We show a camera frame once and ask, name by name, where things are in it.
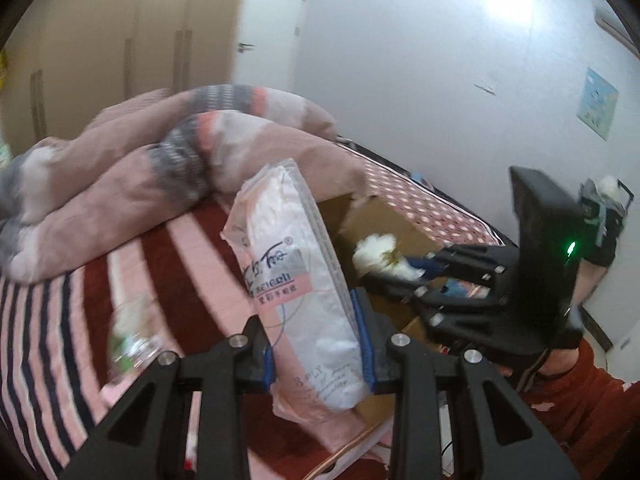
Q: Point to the white fluffy plush toy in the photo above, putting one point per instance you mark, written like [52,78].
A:
[382,257]

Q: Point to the blue wall poster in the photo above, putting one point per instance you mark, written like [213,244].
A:
[597,102]

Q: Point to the white air conditioner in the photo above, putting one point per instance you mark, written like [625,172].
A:
[612,22]

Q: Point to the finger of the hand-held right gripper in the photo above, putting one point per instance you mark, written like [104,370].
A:
[440,264]
[400,292]

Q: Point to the pink white tissue pack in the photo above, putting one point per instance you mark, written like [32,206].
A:
[305,280]

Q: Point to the red pink striped bed sheet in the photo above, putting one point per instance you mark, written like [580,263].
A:
[75,320]

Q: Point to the beige wardrobe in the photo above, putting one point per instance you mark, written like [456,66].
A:
[115,45]

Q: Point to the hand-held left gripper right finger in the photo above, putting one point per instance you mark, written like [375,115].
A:
[361,340]

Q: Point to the white door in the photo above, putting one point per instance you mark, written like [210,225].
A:
[270,30]

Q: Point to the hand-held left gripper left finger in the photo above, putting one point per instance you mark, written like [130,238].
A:
[266,360]

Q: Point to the dark bag with white fluff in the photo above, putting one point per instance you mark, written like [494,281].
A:
[602,220]

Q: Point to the brown cardboard box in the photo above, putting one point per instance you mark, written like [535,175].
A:
[385,220]

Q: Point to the red dotted mattress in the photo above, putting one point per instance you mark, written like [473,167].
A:
[425,205]

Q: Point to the pink grey quilt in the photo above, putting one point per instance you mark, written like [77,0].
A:
[150,170]

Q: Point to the person's right forearm red sleeve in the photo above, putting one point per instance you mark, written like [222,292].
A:
[590,410]

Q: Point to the clear plastic bottle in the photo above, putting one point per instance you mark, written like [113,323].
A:
[132,345]

